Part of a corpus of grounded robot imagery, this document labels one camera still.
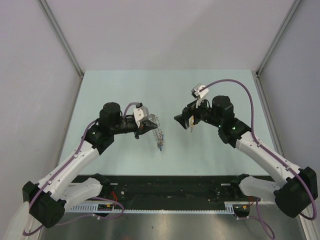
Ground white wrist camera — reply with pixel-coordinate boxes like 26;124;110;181
133;106;150;128
191;83;209;108

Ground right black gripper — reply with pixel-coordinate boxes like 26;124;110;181
174;95;222;130

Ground aluminium frame post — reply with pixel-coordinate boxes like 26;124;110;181
37;0;85;77
255;0;304;78

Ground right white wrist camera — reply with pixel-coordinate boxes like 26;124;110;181
191;83;209;108

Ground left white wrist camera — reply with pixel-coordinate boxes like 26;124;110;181
133;106;150;128

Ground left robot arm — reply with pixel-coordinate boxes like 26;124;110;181
22;102;158;228

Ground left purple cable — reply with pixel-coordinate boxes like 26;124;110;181
22;101;126;237

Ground left aluminium frame post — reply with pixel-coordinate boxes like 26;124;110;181
37;0;85;77

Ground right aluminium frame post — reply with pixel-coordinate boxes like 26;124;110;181
255;0;304;78

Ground yellow tag key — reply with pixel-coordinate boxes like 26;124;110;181
189;116;196;133

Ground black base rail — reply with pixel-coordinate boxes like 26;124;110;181
67;173;261;211

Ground slotted cable duct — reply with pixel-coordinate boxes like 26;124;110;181
66;202;235;215

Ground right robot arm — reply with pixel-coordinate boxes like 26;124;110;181
174;95;318;220

